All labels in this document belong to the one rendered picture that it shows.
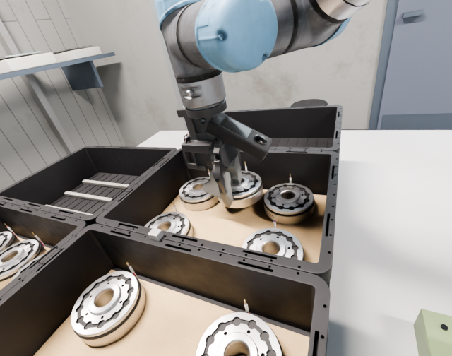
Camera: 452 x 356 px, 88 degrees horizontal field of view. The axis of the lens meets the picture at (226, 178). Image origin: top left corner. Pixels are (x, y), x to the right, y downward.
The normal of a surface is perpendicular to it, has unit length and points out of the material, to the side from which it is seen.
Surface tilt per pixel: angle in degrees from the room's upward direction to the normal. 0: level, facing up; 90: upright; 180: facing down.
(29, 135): 90
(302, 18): 88
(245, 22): 91
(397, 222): 0
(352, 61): 90
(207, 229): 0
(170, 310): 0
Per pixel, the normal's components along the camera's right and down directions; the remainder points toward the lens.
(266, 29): 0.50, 0.40
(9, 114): 0.89, 0.09
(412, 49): -0.41, 0.55
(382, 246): -0.18, -0.83
